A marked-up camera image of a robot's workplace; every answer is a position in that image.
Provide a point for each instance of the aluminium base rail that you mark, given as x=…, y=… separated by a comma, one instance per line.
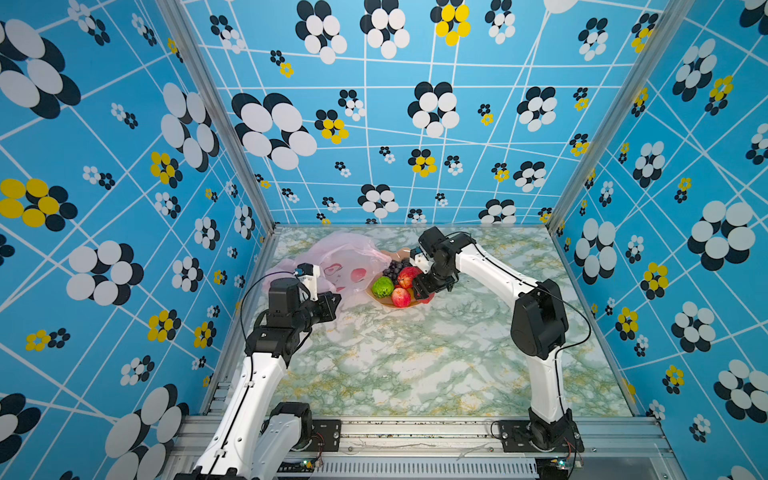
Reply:
x=480, y=448

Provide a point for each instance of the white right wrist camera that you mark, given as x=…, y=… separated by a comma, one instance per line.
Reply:
x=418, y=258

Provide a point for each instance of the small red apple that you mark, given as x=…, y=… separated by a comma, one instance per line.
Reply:
x=401, y=298

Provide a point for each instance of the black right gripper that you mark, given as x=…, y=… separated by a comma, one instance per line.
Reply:
x=423, y=287

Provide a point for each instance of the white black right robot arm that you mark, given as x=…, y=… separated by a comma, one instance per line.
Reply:
x=538, y=326

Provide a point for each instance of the aluminium frame post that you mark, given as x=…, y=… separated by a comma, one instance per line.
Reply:
x=181, y=32
x=670, y=21

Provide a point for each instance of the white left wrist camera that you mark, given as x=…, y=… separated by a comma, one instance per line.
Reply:
x=308, y=275

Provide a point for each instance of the aluminium frame post left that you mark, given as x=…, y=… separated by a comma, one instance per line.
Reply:
x=181, y=32

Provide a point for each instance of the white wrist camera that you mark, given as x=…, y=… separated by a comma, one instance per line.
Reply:
x=308, y=275
x=418, y=258

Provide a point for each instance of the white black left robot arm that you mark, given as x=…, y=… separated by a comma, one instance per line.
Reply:
x=252, y=440

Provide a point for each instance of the aluminium frame post right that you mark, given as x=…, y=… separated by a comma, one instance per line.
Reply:
x=670, y=21

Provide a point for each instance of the green custard apple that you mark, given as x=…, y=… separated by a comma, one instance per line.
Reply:
x=383, y=287

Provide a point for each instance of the dark purple grape bunch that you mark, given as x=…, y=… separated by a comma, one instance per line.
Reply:
x=393, y=270

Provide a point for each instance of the red dragon fruit piece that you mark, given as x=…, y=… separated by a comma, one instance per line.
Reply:
x=428, y=299

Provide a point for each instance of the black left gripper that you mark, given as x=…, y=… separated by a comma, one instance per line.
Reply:
x=327, y=307

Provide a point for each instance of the pink printed plastic bag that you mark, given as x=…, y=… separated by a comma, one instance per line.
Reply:
x=348, y=262

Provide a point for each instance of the large red apple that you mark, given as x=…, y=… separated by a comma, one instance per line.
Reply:
x=407, y=276

